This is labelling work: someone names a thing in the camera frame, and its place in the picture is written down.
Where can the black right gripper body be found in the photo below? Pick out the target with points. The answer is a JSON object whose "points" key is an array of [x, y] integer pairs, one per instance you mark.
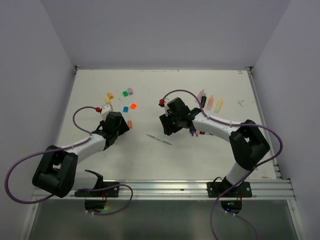
{"points": [[176, 118]]}

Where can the pastel purple cap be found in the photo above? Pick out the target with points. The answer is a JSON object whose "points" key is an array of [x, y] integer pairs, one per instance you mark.
{"points": [[130, 91]]}

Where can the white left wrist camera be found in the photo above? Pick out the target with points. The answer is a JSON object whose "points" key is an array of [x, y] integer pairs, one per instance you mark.
{"points": [[105, 110]]}

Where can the thin grey pen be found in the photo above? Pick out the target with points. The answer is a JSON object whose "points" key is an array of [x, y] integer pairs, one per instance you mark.
{"points": [[159, 139]]}

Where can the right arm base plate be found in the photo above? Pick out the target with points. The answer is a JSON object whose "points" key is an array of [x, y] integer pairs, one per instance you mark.
{"points": [[217, 190]]}

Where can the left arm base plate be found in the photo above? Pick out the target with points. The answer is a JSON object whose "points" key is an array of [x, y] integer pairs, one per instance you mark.
{"points": [[96, 200]]}

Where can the blue highlighter cap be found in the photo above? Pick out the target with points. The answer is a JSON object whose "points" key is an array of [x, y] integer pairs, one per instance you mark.
{"points": [[125, 109]]}

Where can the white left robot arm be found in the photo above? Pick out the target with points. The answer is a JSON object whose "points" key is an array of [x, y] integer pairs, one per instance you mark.
{"points": [[57, 171]]}

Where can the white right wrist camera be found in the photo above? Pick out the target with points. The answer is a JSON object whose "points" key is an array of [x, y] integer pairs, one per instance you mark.
{"points": [[167, 109]]}

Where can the purple cap black highlighter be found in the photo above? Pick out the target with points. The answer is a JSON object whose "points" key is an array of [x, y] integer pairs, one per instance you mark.
{"points": [[192, 132]]}

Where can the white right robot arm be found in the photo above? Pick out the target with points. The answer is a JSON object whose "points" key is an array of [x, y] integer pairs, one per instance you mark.
{"points": [[247, 142]]}

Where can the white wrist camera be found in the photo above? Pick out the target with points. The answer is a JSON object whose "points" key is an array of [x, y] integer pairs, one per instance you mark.
{"points": [[167, 109], [105, 110]]}

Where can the orange highlighter cap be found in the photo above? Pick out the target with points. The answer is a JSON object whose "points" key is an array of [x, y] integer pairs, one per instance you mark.
{"points": [[133, 106]]}

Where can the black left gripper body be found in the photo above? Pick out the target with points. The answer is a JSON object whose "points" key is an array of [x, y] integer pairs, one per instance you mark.
{"points": [[122, 128]]}

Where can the pastel orange cap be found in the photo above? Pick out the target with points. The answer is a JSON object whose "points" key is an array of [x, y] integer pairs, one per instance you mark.
{"points": [[129, 123]]}

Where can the pastel peach highlighter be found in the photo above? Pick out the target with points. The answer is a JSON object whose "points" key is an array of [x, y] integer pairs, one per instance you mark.
{"points": [[210, 103]]}

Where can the aluminium front rail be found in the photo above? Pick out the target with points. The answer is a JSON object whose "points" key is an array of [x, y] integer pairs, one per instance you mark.
{"points": [[199, 190]]}

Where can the green cap black highlighter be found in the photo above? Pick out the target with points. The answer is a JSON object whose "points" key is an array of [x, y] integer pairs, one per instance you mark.
{"points": [[203, 100]]}

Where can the pastel yellow highlighter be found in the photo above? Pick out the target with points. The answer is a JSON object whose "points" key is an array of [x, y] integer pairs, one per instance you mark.
{"points": [[218, 106]]}

